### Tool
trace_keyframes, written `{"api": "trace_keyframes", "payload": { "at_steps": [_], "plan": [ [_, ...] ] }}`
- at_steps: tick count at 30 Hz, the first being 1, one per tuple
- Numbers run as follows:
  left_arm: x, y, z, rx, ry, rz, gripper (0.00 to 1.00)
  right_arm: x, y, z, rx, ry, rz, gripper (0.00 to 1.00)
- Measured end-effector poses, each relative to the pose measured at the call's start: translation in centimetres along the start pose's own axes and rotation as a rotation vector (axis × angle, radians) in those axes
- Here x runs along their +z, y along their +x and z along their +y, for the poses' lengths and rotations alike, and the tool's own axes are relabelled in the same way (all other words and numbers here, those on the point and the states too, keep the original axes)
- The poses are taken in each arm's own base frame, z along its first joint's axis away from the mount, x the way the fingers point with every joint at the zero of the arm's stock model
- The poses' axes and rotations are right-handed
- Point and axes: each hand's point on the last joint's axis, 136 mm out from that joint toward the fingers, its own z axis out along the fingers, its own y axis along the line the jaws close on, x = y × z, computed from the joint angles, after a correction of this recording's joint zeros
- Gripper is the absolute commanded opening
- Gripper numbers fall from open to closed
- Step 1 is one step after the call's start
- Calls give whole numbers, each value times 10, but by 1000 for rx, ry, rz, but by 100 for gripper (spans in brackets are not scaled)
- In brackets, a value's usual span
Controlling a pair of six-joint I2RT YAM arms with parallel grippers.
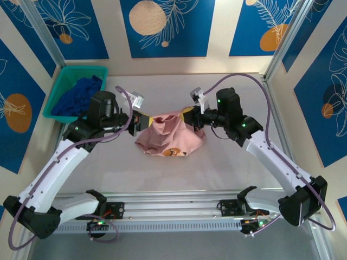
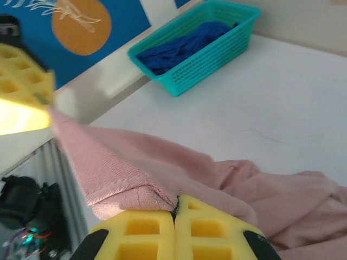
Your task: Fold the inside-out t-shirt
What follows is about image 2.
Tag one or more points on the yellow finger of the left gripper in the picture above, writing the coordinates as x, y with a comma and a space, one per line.
16, 78
21, 119

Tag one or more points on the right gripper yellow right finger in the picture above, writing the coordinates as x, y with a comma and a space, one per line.
211, 238

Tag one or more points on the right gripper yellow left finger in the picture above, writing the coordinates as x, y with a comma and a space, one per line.
141, 238

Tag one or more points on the pink t-shirt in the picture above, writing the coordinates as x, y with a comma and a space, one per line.
189, 173

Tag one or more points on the teal plastic basket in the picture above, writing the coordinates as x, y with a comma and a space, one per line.
206, 70

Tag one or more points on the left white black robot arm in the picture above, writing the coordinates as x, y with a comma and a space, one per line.
19, 200

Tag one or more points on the blue poster with orange circle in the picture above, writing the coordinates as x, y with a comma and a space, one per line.
122, 16

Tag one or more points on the blue garment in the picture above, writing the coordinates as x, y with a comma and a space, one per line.
184, 48

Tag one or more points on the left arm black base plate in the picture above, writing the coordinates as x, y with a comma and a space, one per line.
58, 216

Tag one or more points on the blue floral wall poster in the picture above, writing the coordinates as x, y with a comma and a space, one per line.
187, 2

